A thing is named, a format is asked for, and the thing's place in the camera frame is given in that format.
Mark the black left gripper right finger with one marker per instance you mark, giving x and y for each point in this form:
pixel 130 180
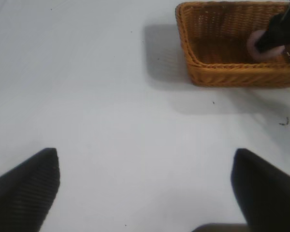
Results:
pixel 265 191

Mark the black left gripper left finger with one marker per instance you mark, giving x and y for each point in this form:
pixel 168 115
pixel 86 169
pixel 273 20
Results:
pixel 21 191

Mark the pink peach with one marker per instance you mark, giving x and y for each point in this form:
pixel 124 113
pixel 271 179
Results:
pixel 252 44

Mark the brown woven wicker basket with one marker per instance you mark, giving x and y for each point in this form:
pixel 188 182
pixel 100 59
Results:
pixel 232 72

